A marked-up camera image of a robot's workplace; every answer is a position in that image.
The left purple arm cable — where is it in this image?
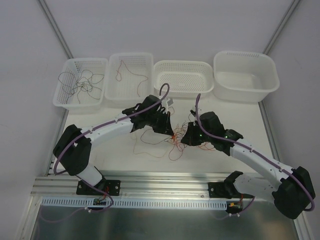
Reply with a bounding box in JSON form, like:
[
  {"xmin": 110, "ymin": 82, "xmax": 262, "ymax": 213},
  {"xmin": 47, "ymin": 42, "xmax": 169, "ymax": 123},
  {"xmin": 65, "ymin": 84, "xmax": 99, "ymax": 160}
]
[{"xmin": 52, "ymin": 83, "xmax": 171, "ymax": 213}]

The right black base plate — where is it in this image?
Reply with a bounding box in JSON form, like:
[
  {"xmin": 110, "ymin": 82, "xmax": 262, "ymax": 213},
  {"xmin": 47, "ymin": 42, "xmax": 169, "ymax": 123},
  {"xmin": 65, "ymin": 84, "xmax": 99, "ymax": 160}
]
[{"xmin": 207, "ymin": 182, "xmax": 241, "ymax": 199}]

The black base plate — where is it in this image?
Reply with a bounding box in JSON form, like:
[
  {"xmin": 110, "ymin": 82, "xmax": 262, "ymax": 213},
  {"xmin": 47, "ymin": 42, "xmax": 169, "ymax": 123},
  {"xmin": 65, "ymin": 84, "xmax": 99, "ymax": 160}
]
[
  {"xmin": 207, "ymin": 182, "xmax": 241, "ymax": 199},
  {"xmin": 76, "ymin": 178, "xmax": 121, "ymax": 196}
]

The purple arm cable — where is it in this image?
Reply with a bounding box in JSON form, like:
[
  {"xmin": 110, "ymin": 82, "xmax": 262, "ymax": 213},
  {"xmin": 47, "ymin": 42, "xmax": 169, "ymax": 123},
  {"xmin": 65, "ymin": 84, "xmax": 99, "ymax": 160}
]
[
  {"xmin": 52, "ymin": 83, "xmax": 171, "ymax": 213},
  {"xmin": 195, "ymin": 93, "xmax": 316, "ymax": 218}
]

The long thin black wire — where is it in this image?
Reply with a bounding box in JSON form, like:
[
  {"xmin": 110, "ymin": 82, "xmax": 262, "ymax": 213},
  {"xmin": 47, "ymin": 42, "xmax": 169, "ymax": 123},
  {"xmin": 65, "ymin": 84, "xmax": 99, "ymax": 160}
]
[{"xmin": 57, "ymin": 71, "xmax": 83, "ymax": 104}]

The aluminium mounting rail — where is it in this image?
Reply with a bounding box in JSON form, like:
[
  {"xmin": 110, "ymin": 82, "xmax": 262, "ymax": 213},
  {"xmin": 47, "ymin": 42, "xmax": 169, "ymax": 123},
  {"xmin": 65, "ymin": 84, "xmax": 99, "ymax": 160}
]
[{"xmin": 31, "ymin": 171, "xmax": 229, "ymax": 200}]

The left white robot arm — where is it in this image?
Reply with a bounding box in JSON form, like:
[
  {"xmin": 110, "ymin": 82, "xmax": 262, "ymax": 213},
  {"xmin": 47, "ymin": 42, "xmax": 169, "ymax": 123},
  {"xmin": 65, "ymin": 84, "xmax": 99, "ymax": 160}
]
[{"xmin": 53, "ymin": 95, "xmax": 174, "ymax": 195}]

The white slotted cable duct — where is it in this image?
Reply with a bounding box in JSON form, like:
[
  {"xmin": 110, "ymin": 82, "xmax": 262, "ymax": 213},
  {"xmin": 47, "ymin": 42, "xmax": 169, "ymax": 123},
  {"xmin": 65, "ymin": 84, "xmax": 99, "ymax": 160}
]
[{"xmin": 41, "ymin": 197, "xmax": 227, "ymax": 211}]

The thin red wire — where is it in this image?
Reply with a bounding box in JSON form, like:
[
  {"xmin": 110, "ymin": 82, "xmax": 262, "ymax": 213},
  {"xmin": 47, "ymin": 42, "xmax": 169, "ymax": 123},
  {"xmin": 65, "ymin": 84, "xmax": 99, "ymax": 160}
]
[{"xmin": 115, "ymin": 59, "xmax": 149, "ymax": 97}]

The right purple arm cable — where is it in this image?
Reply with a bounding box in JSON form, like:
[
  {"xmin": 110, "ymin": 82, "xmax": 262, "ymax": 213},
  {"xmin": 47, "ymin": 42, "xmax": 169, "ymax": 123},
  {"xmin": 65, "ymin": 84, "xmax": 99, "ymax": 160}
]
[{"xmin": 195, "ymin": 93, "xmax": 316, "ymax": 218}]

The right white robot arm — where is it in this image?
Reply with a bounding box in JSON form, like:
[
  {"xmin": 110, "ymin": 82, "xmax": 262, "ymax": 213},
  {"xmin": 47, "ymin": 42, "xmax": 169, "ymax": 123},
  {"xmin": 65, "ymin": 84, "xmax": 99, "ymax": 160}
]
[{"xmin": 181, "ymin": 110, "xmax": 316, "ymax": 219}]

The orange red wire bundle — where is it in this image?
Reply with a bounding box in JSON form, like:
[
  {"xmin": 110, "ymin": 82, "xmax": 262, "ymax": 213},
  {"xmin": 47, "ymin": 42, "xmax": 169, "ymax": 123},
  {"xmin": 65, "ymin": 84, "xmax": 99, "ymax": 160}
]
[{"xmin": 132, "ymin": 112, "xmax": 218, "ymax": 162}]

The far-left white perforated basket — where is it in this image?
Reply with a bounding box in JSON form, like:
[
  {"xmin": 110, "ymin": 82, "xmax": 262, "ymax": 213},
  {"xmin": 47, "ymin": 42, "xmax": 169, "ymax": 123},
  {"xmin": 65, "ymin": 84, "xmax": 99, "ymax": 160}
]
[{"xmin": 52, "ymin": 57, "xmax": 109, "ymax": 113}]

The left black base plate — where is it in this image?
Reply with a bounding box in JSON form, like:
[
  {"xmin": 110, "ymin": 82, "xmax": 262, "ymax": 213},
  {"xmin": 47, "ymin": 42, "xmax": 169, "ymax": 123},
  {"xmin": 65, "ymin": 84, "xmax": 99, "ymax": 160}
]
[{"xmin": 76, "ymin": 178, "xmax": 121, "ymax": 196}]

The far-right white plastic tub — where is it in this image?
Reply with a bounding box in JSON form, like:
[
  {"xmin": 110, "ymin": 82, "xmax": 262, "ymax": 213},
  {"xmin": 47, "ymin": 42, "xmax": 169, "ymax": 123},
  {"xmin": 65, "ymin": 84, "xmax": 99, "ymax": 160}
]
[{"xmin": 213, "ymin": 50, "xmax": 280, "ymax": 103}]

